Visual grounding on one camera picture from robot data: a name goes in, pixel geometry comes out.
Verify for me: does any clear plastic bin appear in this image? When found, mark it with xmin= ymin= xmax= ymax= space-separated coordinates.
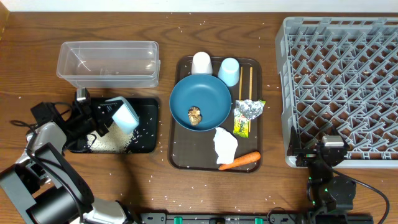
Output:
xmin=57 ymin=41 xmax=160 ymax=88

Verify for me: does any light blue bowl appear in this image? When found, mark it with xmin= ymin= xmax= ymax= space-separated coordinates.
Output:
xmin=106 ymin=96 xmax=139 ymax=134

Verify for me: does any pile of white rice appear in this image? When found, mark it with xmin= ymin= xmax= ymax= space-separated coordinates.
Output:
xmin=86 ymin=123 xmax=140 ymax=154

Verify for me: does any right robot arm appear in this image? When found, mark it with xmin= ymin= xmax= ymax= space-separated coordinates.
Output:
xmin=287 ymin=127 xmax=356 ymax=223

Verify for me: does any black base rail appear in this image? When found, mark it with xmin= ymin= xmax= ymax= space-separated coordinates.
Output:
xmin=140 ymin=213 xmax=374 ymax=224

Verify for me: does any wooden chopstick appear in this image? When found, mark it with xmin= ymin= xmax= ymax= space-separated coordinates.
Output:
xmin=248 ymin=67 xmax=253 ymax=133
xmin=238 ymin=67 xmax=243 ymax=100

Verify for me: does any yellow green snack packet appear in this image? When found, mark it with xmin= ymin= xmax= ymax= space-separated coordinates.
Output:
xmin=233 ymin=108 xmax=249 ymax=138

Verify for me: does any wooden chopstick left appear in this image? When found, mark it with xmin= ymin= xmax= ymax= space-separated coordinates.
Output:
xmin=238 ymin=67 xmax=243 ymax=100

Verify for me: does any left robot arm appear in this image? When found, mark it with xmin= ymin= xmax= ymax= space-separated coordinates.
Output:
xmin=1 ymin=96 xmax=141 ymax=223

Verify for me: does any black plastic tray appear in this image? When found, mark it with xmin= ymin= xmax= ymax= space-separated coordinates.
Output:
xmin=69 ymin=98 xmax=159 ymax=154

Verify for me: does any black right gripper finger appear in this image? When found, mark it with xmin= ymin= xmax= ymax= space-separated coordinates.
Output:
xmin=287 ymin=126 xmax=302 ymax=156
xmin=330 ymin=126 xmax=349 ymax=148

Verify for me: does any wooden chopstick right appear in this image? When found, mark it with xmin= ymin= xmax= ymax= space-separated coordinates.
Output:
xmin=248 ymin=67 xmax=253 ymax=133

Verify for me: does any orange carrot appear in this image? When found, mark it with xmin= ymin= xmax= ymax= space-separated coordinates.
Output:
xmin=218 ymin=151 xmax=261 ymax=170

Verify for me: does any pink plastic cup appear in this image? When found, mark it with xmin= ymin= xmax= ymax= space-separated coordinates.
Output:
xmin=191 ymin=52 xmax=213 ymax=75

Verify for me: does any dark blue plate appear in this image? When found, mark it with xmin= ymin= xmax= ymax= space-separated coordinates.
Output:
xmin=169 ymin=75 xmax=232 ymax=132

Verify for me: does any light blue plastic cup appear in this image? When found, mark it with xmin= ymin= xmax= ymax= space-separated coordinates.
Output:
xmin=218 ymin=58 xmax=239 ymax=86

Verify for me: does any grey dishwasher rack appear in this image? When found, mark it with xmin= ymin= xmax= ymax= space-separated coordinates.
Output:
xmin=275 ymin=17 xmax=397 ymax=169

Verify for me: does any crumpled foil wrapper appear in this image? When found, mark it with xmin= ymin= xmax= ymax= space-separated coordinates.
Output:
xmin=234 ymin=100 xmax=266 ymax=120

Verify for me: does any white crumpled napkin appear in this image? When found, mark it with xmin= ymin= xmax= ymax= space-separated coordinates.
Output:
xmin=213 ymin=127 xmax=238 ymax=164

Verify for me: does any brown food lump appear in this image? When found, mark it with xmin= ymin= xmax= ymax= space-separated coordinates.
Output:
xmin=188 ymin=106 xmax=202 ymax=126

